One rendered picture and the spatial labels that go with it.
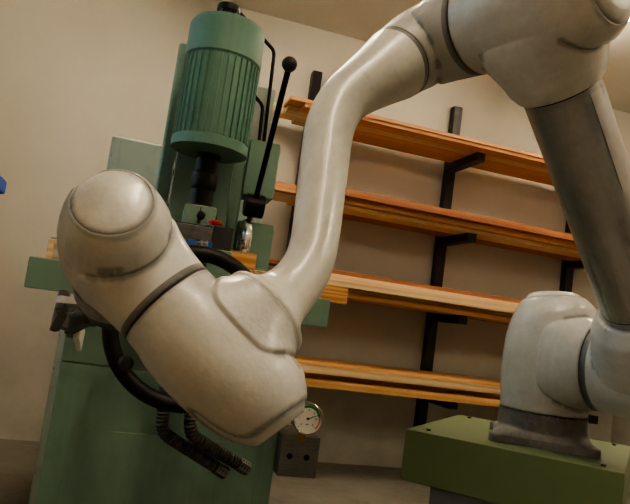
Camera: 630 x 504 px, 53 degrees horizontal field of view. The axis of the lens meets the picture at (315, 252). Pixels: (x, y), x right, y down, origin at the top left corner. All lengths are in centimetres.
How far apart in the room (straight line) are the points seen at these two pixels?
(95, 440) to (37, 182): 270
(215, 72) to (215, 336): 98
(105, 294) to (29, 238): 326
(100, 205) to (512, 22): 52
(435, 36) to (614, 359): 55
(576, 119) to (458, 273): 354
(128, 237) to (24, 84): 348
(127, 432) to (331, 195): 77
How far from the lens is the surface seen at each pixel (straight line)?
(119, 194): 58
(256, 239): 165
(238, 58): 150
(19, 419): 391
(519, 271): 464
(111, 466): 134
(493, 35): 85
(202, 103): 146
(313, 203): 70
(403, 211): 370
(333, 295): 152
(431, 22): 90
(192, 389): 58
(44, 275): 132
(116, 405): 132
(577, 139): 90
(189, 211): 143
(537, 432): 120
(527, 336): 120
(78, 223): 57
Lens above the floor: 85
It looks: 6 degrees up
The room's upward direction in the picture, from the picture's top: 8 degrees clockwise
